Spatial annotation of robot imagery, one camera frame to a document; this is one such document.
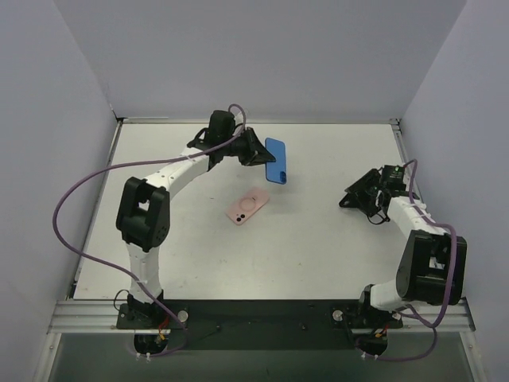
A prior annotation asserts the blue phone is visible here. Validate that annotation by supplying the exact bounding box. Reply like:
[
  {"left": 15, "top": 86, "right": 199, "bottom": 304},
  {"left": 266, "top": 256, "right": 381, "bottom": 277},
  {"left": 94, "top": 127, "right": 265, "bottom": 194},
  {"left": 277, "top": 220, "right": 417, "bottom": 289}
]
[{"left": 265, "top": 138, "right": 287, "bottom": 185}]

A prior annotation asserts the pink cased phone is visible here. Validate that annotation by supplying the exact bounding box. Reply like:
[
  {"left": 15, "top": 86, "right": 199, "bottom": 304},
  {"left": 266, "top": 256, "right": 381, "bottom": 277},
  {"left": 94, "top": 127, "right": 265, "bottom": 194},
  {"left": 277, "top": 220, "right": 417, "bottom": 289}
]
[{"left": 225, "top": 187, "right": 270, "bottom": 226}]

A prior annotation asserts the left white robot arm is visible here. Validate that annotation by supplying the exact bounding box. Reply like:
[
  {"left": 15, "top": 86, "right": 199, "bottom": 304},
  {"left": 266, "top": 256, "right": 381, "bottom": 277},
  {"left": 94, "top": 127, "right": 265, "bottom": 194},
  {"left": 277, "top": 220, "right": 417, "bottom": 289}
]
[{"left": 115, "top": 110, "right": 286, "bottom": 328}]

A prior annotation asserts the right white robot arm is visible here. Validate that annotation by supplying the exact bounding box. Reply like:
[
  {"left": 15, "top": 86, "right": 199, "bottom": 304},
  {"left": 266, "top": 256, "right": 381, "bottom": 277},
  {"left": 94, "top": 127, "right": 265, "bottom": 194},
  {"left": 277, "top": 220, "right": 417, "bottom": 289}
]
[{"left": 338, "top": 160, "right": 468, "bottom": 329}]

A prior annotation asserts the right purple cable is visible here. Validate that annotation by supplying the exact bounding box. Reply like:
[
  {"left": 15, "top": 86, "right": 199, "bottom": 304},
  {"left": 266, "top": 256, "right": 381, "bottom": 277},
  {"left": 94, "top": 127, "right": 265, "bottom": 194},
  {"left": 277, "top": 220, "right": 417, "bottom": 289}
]
[{"left": 397, "top": 158, "right": 458, "bottom": 361}]

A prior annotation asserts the purple cable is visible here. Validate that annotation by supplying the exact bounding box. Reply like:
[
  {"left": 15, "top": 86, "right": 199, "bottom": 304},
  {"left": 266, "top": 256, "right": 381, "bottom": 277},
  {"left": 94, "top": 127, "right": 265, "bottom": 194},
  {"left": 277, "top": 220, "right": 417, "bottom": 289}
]
[
  {"left": 397, "top": 158, "right": 458, "bottom": 361},
  {"left": 52, "top": 103, "right": 247, "bottom": 357}
]

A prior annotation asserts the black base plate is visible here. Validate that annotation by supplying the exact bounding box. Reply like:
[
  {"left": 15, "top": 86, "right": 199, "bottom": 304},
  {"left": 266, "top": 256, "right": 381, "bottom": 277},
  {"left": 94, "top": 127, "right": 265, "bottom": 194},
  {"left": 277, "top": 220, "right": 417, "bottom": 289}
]
[{"left": 134, "top": 316, "right": 402, "bottom": 354}]

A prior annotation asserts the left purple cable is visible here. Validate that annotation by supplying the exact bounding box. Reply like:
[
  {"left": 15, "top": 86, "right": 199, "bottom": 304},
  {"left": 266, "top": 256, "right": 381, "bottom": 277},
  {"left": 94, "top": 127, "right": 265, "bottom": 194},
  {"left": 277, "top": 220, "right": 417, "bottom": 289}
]
[{"left": 52, "top": 103, "right": 247, "bottom": 357}]

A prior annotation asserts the aluminium front rail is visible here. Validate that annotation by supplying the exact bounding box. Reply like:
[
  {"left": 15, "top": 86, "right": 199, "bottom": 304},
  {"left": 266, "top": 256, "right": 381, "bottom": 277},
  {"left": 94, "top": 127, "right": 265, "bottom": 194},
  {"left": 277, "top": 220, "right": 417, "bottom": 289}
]
[{"left": 47, "top": 298, "right": 476, "bottom": 335}]

